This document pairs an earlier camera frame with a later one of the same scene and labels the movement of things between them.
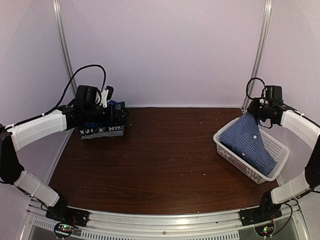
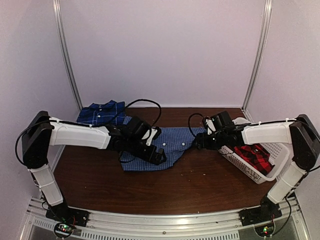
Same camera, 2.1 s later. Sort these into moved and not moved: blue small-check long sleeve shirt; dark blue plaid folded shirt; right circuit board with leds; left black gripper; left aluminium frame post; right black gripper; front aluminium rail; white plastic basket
Moved: blue small-check long sleeve shirt; right black gripper; left black gripper
Not moved: dark blue plaid folded shirt; white plastic basket; front aluminium rail; right circuit board with leds; left aluminium frame post
